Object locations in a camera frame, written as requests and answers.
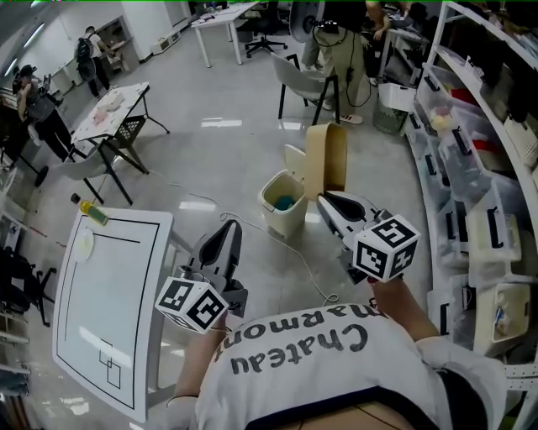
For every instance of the yellow green packet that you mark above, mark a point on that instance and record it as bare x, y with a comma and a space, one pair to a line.
94, 212

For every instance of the green mesh wastebasket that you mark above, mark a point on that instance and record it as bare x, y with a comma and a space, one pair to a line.
388, 119

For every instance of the grey chair with black legs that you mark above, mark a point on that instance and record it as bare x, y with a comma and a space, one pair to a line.
82, 168

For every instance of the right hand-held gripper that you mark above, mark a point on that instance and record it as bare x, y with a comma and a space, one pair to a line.
386, 248

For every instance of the cream trash bin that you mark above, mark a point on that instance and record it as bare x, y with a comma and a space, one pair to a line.
290, 218

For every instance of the grey open cabinet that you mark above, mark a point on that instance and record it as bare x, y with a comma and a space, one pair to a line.
122, 42

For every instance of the person's right forearm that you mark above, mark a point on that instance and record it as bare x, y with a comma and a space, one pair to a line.
403, 306

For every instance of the blue item in bin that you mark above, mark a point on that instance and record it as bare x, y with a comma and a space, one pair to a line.
284, 202

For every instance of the white plastic basket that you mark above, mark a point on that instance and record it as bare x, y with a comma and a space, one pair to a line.
395, 95

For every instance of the white standing fan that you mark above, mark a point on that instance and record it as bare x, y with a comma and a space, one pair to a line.
300, 21

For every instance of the white slotted shelf basket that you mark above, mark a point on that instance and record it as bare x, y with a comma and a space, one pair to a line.
521, 140

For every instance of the white round disc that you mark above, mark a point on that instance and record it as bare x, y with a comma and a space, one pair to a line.
85, 245

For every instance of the person's left forearm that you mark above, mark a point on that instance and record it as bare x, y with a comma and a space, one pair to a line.
197, 361

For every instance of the cream storage box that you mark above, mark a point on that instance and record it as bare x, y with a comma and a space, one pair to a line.
510, 310
483, 239

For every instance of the black office chair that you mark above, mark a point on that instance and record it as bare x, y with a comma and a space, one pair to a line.
265, 35

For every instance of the white long desk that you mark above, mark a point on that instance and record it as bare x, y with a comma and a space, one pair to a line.
218, 19

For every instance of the stack of clear storage bins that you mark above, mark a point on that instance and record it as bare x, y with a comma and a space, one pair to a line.
466, 168

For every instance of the white table with black lines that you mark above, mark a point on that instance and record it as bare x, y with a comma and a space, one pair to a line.
109, 294

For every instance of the white metal shelf unit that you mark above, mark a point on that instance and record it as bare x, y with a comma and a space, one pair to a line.
527, 210

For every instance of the white chair with black legs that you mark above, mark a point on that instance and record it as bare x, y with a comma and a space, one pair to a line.
300, 82

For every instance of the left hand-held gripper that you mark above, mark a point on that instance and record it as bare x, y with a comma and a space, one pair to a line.
191, 303

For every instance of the black swivel chair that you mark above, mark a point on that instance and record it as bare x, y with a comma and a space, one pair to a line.
21, 277

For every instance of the folding table with black legs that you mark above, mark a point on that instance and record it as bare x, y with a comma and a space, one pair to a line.
113, 113

